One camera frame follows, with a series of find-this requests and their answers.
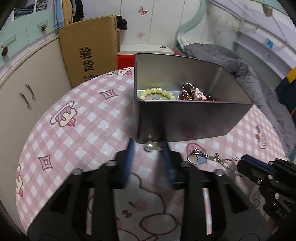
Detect pearl keychain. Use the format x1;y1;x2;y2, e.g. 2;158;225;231
144;141;163;153

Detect silver heart necklace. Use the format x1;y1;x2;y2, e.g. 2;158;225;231
186;148;242;178

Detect yellow bead bracelet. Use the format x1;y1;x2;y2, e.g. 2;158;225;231
138;86;178;100

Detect pink cartoon charm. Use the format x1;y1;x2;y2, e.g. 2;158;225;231
191;88;208;101

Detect pink checkered tablecloth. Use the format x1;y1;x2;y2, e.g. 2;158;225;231
16;68;285;240

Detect silver metal tin box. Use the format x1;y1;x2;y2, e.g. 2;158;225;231
133;53;253;144

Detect grey blanket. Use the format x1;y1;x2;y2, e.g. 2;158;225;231
184;43;295;156

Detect red storage bench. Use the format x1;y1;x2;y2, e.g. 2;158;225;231
117;45;184;69

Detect brown cardboard box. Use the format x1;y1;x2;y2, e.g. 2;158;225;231
59;16;118;88

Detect white low cabinet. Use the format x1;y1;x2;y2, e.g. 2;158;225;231
0;34;75;176

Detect hanging clothes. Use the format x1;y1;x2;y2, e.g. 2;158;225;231
53;0;84;29

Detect teal drawer shelf unit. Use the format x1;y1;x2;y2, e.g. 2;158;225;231
1;1;56;66

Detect dark red bead bracelet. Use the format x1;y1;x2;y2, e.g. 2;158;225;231
177;91;216;102

